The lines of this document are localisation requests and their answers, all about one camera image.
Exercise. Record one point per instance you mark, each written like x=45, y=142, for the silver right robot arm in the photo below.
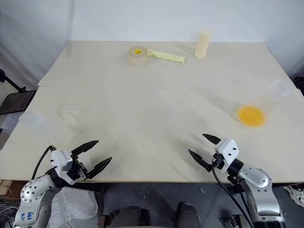
x=259, y=185

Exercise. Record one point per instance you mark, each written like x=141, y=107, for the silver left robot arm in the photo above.
x=31, y=190

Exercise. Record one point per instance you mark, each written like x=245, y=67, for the black object at room edge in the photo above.
x=299, y=82

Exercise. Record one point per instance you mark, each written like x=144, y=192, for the crumpled white plastic bag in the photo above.
x=71, y=204

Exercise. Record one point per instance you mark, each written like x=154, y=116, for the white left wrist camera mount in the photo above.
x=60, y=164

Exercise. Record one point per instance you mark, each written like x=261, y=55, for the flask with yellow liquid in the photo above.
x=251, y=116

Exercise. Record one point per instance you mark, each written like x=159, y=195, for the clear plastic cup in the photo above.
x=29, y=118

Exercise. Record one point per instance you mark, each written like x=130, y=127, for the black mesh panel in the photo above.
x=16, y=101

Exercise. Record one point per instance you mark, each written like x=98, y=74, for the pale yellow cloth strip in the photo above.
x=166, y=56

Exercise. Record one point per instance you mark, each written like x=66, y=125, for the dark rounded shape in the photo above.
x=130, y=217
x=191, y=215

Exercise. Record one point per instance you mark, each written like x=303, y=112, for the beige tape roll yellow core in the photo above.
x=137, y=57

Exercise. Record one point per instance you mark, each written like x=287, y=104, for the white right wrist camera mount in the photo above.
x=228, y=152

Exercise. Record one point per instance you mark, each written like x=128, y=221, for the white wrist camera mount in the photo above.
x=60, y=164
x=228, y=152

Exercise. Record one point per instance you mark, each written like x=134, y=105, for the crumpled white printed paper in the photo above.
x=295, y=193

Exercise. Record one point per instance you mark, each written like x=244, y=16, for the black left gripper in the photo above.
x=77, y=169

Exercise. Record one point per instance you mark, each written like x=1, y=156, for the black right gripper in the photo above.
x=217, y=164

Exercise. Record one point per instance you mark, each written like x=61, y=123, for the light wooden piece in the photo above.
x=4, y=186

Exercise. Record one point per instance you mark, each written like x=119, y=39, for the beige cylinder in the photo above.
x=202, y=45

